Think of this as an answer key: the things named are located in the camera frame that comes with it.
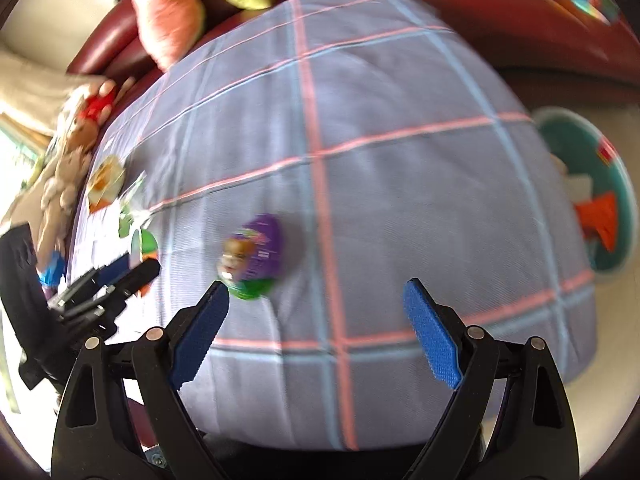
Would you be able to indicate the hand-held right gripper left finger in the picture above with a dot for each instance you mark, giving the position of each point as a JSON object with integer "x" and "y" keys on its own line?
{"x": 197, "y": 340}

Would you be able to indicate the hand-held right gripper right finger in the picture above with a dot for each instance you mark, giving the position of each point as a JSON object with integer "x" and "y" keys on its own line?
{"x": 432, "y": 335}

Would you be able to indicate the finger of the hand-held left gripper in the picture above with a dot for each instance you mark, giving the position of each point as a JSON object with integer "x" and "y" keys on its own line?
{"x": 137, "y": 277}
{"x": 112, "y": 269}

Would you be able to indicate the purple egg-shaped package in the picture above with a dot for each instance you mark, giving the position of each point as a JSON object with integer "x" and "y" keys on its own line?
{"x": 252, "y": 255}

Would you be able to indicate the orange wrapper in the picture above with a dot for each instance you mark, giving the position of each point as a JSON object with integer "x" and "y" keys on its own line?
{"x": 600, "y": 220}

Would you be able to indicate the teal trash bin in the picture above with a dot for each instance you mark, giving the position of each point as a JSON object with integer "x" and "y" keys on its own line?
{"x": 565, "y": 135}

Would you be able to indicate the orange white snack packet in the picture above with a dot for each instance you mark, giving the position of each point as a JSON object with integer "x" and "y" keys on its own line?
{"x": 105, "y": 182}

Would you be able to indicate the plush doll with red outfit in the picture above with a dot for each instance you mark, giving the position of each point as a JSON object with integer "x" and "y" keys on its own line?
{"x": 75, "y": 160}

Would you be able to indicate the blue plaid cloth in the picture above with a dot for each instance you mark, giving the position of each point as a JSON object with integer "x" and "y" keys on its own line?
{"x": 400, "y": 185}

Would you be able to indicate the pink plush toy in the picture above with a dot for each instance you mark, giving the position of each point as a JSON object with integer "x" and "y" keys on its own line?
{"x": 167, "y": 15}

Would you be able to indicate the red leather sofa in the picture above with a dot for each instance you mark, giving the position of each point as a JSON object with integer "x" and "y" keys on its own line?
{"x": 500, "y": 20}

